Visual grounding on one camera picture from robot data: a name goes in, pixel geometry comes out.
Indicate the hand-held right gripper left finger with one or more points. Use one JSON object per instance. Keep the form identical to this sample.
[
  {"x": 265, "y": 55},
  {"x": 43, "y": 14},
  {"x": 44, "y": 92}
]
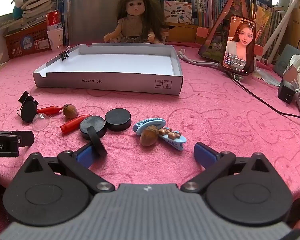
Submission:
[{"x": 84, "y": 156}]

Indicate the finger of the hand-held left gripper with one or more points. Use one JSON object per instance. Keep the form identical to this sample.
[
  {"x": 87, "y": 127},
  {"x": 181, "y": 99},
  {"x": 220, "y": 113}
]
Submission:
[{"x": 25, "y": 138}]

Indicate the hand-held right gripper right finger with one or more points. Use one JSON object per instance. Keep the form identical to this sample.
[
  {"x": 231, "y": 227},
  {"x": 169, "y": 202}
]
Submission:
[{"x": 203, "y": 155}]

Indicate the clear plastic dome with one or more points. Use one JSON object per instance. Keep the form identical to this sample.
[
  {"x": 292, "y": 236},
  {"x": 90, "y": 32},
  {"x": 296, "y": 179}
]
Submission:
[{"x": 41, "y": 122}]

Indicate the blue hair clip with bears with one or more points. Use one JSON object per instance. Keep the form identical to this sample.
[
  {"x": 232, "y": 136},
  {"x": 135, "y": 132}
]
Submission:
[{"x": 176, "y": 143}]

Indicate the red crayon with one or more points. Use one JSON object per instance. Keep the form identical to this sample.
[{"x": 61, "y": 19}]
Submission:
[
  {"x": 48, "y": 109},
  {"x": 71, "y": 125}
]

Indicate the large black binder clip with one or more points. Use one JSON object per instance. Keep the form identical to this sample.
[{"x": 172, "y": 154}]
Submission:
[{"x": 23, "y": 97}]

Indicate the brown acorn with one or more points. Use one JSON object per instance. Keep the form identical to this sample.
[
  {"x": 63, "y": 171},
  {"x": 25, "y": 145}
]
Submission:
[
  {"x": 149, "y": 136},
  {"x": 70, "y": 111}
]

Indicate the plain blue hair clip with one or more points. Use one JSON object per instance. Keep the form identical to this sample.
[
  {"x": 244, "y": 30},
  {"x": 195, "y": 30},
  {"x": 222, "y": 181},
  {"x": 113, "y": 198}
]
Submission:
[{"x": 153, "y": 121}]

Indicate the white cardboard box tray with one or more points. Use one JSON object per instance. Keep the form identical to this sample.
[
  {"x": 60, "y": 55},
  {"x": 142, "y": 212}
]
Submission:
[{"x": 125, "y": 65}]

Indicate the pink printed table cloth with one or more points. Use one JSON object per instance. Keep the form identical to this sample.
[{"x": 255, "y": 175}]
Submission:
[{"x": 215, "y": 120}]

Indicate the grey phone stand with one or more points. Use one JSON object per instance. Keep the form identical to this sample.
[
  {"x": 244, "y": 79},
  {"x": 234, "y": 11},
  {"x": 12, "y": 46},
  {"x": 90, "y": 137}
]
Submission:
[{"x": 227, "y": 71}]

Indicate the red plastic basket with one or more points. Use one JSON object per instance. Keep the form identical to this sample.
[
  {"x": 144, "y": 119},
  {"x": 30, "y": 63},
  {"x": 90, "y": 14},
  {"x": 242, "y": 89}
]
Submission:
[{"x": 25, "y": 42}]

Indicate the small black binder clip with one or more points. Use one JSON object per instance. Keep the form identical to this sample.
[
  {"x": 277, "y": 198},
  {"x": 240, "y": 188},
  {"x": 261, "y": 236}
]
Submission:
[{"x": 64, "y": 55}]

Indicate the pale blue wrapper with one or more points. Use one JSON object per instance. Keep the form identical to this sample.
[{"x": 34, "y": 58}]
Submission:
[{"x": 267, "y": 76}]

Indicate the white paper cup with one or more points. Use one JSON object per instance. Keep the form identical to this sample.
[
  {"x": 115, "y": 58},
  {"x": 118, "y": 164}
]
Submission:
[{"x": 55, "y": 38}]

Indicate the black power adapter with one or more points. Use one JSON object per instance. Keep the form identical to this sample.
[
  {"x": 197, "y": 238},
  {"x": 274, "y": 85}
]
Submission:
[{"x": 286, "y": 91}]

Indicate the smartphone with lit screen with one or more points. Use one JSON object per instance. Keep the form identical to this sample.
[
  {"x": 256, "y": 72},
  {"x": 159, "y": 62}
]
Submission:
[{"x": 240, "y": 47}]

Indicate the pink triangular book stand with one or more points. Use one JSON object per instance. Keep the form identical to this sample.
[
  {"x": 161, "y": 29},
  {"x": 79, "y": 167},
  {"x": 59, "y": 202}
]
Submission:
[{"x": 215, "y": 40}]

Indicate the red soda can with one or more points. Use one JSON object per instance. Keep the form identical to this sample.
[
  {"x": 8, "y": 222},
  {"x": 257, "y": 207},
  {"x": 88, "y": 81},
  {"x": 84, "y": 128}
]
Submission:
[{"x": 53, "y": 20}]

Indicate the small blue white plush toy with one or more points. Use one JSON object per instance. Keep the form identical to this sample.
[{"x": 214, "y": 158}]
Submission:
[{"x": 17, "y": 7}]

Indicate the wooden desk organizer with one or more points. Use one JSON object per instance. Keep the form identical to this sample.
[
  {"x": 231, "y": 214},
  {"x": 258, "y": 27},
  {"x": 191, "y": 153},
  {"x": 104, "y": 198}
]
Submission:
[{"x": 185, "y": 33}]

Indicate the dark grey booklet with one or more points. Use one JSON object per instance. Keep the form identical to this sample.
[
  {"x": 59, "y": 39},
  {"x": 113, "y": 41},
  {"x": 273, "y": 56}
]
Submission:
[{"x": 285, "y": 60}]

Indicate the stack of paperback books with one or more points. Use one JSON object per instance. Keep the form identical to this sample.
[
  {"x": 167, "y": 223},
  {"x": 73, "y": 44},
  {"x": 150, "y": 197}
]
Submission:
[{"x": 37, "y": 6}]

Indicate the row of thin blue books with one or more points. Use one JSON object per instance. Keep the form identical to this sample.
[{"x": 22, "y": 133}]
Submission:
[{"x": 64, "y": 12}]

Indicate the translucent plastic storage box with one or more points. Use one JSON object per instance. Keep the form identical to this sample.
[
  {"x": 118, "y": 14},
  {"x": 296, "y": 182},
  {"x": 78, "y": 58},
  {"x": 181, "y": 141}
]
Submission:
[{"x": 92, "y": 15}]

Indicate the brown haired baby doll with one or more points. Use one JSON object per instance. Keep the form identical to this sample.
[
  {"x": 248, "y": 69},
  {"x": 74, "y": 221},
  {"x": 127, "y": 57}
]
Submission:
[{"x": 135, "y": 22}]

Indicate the row of colourful comic books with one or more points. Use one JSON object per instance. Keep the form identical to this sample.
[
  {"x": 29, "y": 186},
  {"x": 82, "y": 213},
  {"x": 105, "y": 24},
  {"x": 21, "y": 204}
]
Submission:
[{"x": 267, "y": 25}]

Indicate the white printed carton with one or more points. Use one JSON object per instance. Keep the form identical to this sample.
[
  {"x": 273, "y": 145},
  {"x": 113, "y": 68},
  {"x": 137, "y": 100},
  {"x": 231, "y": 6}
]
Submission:
[{"x": 177, "y": 12}]

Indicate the row of upright shelf books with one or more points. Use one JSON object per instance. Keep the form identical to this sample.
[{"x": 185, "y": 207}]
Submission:
[{"x": 205, "y": 5}]

